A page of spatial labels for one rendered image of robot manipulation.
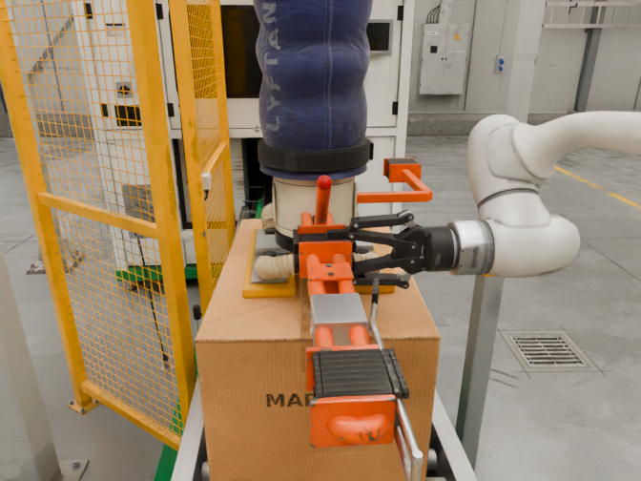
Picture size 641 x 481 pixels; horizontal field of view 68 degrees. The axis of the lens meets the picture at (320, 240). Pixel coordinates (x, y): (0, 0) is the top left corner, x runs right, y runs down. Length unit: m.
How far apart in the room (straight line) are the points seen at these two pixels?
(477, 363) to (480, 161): 0.80
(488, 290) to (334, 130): 0.73
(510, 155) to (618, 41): 10.16
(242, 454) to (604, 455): 1.72
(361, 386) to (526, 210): 0.48
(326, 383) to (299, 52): 0.59
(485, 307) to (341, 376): 1.02
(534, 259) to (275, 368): 0.45
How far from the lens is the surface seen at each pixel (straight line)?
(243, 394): 0.85
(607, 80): 10.95
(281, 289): 0.90
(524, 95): 3.82
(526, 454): 2.25
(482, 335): 1.48
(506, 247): 0.79
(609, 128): 0.79
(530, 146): 0.84
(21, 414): 1.90
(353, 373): 0.46
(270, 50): 0.90
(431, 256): 0.77
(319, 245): 0.73
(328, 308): 0.57
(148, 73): 1.38
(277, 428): 0.90
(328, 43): 0.87
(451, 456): 1.30
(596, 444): 2.42
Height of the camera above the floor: 1.50
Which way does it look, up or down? 22 degrees down
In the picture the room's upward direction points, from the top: straight up
